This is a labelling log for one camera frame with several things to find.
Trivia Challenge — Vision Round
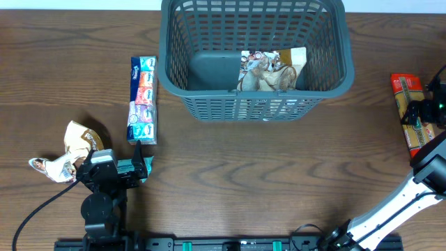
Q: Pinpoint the crumpled beige snack bag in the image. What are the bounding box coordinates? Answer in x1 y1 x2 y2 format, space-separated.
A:
29 121 104 183

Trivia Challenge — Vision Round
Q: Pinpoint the grey plastic basket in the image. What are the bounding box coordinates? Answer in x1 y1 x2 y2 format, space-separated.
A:
158 0 355 121

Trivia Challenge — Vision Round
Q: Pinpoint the red spaghetti package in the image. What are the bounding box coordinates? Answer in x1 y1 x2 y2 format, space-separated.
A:
391 73 435 158

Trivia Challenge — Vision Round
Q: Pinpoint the black cable left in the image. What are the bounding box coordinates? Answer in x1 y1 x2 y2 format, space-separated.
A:
12 178 82 251

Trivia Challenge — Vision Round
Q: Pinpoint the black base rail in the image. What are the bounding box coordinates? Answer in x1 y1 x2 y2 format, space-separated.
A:
54 233 404 251

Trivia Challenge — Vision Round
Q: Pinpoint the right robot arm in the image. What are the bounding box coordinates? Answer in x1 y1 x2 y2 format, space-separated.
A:
318 73 445 250

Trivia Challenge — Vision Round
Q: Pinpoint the snack bag with barcode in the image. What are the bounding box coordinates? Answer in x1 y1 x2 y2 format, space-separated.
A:
266 47 307 91

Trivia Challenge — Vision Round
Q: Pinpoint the teal packet under gripper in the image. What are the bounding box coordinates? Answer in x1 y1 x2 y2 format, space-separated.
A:
141 156 153 183

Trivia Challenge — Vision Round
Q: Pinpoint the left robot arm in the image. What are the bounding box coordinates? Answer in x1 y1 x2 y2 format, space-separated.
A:
76 142 148 251

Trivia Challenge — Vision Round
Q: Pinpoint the Kleenex tissue multipack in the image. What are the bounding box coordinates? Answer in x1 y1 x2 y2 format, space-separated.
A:
127 56 157 145

